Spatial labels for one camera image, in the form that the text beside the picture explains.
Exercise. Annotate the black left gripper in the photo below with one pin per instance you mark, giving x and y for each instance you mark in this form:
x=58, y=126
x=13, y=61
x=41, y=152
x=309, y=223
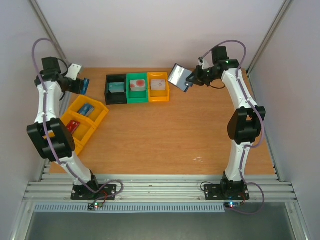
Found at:
x=78, y=88

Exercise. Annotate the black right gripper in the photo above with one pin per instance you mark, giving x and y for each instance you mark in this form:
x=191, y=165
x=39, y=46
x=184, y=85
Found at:
x=195, y=78

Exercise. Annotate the blue zip card holder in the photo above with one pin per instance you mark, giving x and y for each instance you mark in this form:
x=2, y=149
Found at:
x=177, y=77

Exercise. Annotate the blue credit card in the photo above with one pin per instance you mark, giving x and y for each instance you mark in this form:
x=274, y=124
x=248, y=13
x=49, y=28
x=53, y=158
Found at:
x=86, y=83

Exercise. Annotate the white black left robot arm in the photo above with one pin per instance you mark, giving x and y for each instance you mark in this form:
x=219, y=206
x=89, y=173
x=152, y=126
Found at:
x=49, y=134

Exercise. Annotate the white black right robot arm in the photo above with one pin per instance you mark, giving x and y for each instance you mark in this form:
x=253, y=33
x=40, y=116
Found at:
x=244, y=127

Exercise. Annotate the grey white card stack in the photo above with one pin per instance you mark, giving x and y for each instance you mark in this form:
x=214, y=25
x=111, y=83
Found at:
x=158, y=85

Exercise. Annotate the blue card stack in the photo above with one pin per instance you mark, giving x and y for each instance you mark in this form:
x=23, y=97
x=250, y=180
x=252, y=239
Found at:
x=86, y=109

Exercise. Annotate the yellow bin with blue cards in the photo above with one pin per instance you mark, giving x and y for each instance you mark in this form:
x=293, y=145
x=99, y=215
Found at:
x=97, y=115

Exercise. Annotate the teal card stack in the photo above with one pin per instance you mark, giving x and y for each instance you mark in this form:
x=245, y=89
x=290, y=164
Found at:
x=116, y=87

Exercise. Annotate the yellow bin with red cards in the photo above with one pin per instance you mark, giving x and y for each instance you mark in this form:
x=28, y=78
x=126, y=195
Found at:
x=85, y=129

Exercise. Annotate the red white card stack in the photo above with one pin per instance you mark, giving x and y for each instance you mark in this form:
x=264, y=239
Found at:
x=137, y=85

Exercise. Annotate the yellow bin at table back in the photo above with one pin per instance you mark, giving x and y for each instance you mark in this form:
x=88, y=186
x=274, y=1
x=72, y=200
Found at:
x=158, y=96

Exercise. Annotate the black bin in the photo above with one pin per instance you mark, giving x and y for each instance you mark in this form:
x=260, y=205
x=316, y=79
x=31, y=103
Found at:
x=115, y=98

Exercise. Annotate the green bin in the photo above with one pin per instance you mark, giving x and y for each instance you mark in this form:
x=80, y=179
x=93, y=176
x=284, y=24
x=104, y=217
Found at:
x=137, y=97

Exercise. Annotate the left small circuit board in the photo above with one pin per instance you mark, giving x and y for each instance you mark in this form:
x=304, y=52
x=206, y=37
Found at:
x=94, y=206

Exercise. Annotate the small circuit board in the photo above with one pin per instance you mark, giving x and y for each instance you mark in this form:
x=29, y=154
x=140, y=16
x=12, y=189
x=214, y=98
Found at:
x=94, y=206
x=232, y=205

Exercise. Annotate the right small circuit board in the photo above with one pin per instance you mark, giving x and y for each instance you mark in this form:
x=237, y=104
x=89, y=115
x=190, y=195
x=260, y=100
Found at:
x=232, y=205

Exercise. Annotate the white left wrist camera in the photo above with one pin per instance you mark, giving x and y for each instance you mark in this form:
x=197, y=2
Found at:
x=73, y=71

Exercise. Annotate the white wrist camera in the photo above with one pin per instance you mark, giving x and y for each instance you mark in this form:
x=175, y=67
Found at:
x=73, y=71
x=202, y=62

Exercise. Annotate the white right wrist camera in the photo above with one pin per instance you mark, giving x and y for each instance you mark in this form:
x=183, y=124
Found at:
x=202, y=62

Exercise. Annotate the aluminium rail base frame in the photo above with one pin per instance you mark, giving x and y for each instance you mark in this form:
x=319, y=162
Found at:
x=156, y=188

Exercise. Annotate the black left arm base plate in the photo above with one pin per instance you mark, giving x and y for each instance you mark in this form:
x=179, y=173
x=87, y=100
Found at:
x=107, y=191

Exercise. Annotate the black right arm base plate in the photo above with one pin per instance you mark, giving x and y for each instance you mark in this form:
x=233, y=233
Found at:
x=217, y=192

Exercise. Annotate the grey slotted cable duct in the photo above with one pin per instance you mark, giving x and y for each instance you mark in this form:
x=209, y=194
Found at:
x=129, y=208

